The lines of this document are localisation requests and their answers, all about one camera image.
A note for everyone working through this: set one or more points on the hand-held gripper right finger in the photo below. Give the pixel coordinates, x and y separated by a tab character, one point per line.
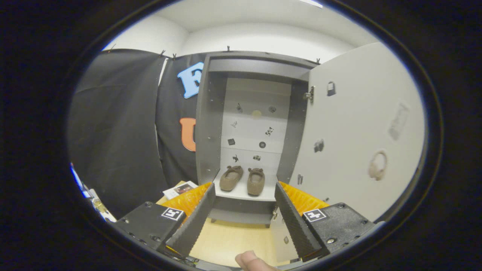
293	222

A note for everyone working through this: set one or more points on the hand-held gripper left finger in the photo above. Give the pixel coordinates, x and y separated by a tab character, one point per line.
196	222

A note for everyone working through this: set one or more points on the brown fuzzy slipper shoe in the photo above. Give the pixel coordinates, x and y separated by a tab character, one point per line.
230	178
256	182

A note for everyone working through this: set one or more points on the grey shoe cabinet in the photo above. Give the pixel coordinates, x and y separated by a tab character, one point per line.
207	131

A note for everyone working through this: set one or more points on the light grey shoe cabinet door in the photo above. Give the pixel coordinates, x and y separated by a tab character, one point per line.
350	131

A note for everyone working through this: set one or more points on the white book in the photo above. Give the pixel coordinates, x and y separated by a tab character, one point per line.
180	189

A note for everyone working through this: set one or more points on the white yellow printed packet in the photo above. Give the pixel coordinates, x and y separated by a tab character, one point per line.
101	207

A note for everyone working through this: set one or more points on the black backdrop cloth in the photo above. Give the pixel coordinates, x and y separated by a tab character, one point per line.
113	131

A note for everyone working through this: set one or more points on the long ceiling light panel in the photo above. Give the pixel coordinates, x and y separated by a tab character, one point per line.
311	3

